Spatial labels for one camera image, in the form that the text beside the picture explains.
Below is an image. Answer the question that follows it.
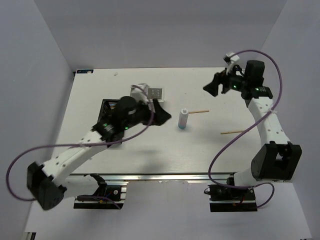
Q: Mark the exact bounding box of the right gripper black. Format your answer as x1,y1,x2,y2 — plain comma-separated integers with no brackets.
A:
202,63,248,97

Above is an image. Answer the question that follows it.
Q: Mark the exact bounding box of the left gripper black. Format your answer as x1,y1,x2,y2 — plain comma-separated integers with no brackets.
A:
123,98,171,130

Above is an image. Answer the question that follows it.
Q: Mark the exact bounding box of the white spray bottle teal base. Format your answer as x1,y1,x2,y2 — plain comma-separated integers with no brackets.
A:
177,108,189,129

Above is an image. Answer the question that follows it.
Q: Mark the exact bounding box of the gold makeup pencil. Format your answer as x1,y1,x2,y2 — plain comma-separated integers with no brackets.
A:
220,130,244,135
189,110,210,114

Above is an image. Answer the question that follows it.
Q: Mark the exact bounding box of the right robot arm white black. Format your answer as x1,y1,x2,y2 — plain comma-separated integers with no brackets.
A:
203,57,302,200

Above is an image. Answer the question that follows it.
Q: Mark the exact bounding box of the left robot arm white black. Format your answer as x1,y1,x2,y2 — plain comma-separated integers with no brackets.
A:
27,96,172,211

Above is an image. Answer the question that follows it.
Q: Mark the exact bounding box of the white slotted organizer box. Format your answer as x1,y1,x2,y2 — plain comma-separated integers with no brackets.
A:
129,83,164,113

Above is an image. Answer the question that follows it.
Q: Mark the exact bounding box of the black mesh organizer box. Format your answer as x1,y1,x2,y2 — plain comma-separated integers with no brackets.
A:
95,99,120,143

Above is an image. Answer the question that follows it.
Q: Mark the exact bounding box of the blue label sticker left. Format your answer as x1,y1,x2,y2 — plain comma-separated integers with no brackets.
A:
76,69,94,74

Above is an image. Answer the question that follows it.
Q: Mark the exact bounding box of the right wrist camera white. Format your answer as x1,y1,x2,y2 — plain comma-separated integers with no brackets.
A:
223,51,240,74

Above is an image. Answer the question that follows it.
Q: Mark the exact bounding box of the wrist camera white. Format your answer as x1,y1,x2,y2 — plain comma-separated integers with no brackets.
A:
223,51,240,74
130,83,150,104

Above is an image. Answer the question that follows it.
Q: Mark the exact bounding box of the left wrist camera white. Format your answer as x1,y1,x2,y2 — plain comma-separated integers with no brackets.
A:
130,83,150,104

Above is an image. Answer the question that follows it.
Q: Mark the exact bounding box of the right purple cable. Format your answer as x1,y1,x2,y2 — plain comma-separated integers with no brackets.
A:
208,49,283,210

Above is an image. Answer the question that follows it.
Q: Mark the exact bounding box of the purple cable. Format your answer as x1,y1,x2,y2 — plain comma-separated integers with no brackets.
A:
5,84,156,210
208,49,283,210

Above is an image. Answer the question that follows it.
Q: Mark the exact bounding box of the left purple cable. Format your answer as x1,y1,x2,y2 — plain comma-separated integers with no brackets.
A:
5,84,156,210

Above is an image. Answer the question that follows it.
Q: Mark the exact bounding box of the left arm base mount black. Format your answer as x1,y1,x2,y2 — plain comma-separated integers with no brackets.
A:
73,181,128,210

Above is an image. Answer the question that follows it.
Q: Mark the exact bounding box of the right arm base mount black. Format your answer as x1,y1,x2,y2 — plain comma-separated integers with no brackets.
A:
203,184,258,213

